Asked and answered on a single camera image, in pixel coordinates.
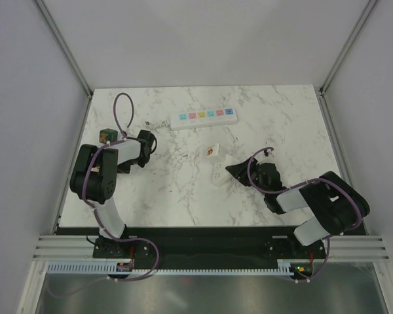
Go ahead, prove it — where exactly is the purple cable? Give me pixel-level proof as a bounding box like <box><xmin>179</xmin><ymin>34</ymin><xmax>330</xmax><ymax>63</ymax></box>
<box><xmin>248</xmin><ymin>147</ymin><xmax>364</xmax><ymax>284</ymax></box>
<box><xmin>47</xmin><ymin>93</ymin><xmax>161</xmax><ymax>298</ymax></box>

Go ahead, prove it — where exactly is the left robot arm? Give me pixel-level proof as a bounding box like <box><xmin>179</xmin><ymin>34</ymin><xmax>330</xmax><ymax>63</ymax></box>
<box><xmin>69</xmin><ymin>130</ymin><xmax>157</xmax><ymax>257</ymax></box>

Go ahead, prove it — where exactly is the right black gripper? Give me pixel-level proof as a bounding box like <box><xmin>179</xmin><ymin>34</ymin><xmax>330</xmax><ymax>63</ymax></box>
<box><xmin>227</xmin><ymin>156</ymin><xmax>268</xmax><ymax>196</ymax></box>

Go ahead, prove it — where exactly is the white power strip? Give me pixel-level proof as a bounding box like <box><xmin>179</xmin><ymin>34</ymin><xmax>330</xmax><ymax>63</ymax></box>
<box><xmin>170</xmin><ymin>107</ymin><xmax>238</xmax><ymax>131</ymax></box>

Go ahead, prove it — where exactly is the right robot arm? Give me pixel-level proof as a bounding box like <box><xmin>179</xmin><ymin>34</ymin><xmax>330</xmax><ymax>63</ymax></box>
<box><xmin>225</xmin><ymin>158</ymin><xmax>370</xmax><ymax>258</ymax></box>

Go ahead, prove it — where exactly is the white slotted cable duct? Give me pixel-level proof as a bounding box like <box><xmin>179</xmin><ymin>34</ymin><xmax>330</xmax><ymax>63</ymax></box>
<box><xmin>47</xmin><ymin>260</ymin><xmax>314</xmax><ymax>276</ymax></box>

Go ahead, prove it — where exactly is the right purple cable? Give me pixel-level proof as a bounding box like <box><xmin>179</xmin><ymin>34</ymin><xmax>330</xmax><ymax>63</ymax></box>
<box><xmin>248</xmin><ymin>147</ymin><xmax>364</xmax><ymax>284</ymax></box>

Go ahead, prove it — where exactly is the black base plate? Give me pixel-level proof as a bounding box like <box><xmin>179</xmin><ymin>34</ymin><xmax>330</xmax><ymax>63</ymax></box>
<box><xmin>93</xmin><ymin>226</ymin><xmax>326</xmax><ymax>273</ymax></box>

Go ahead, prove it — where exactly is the dark green cube plug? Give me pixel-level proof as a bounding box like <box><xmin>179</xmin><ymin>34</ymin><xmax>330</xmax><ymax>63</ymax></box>
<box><xmin>99</xmin><ymin>128</ymin><xmax>119</xmax><ymax>144</ymax></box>

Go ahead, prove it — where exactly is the white cube with print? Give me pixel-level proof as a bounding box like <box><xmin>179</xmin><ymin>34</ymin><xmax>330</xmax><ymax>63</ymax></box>
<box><xmin>204</xmin><ymin>143</ymin><xmax>221</xmax><ymax>162</ymax></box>

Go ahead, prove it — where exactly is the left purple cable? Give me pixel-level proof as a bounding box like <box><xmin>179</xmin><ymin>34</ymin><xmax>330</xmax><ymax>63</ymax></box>
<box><xmin>47</xmin><ymin>93</ymin><xmax>161</xmax><ymax>298</ymax></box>

